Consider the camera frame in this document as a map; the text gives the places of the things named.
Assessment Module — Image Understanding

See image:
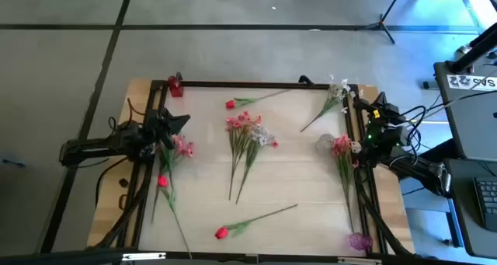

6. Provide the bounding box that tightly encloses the purple glass vase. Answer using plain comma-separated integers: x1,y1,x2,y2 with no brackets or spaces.
348,232,374,253

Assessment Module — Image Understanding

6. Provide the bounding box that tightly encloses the white artificial flower bunch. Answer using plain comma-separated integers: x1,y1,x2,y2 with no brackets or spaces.
235,124,280,205
299,73,356,133

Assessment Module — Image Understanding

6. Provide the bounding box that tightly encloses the red glass vase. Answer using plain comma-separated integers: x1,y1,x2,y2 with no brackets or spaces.
167,75,184,98

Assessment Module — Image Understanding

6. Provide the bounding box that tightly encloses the red artificial tulip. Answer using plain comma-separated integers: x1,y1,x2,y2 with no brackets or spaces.
224,89,291,110
157,174,193,259
214,203,299,241

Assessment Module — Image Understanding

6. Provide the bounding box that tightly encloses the black tripod stand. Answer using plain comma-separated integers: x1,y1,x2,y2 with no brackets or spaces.
355,0,405,45

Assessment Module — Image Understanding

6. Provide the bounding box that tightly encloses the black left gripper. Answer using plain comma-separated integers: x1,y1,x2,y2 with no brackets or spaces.
154,107,192,150

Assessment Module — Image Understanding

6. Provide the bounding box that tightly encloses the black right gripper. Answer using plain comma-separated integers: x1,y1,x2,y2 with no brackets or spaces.
352,97,408,142

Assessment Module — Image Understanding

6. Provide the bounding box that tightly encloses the black cable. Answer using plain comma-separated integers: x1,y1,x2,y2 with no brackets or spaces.
401,104,429,159
95,155,130,208

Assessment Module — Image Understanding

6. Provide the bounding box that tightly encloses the black diagonal pole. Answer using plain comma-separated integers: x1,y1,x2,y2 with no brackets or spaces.
450,23,497,74

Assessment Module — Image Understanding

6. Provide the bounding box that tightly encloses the black aluminium table frame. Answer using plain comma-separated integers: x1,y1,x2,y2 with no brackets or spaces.
92,79,415,264

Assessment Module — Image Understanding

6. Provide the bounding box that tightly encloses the grey equipment cart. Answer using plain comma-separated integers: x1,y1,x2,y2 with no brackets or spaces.
433,61,497,163

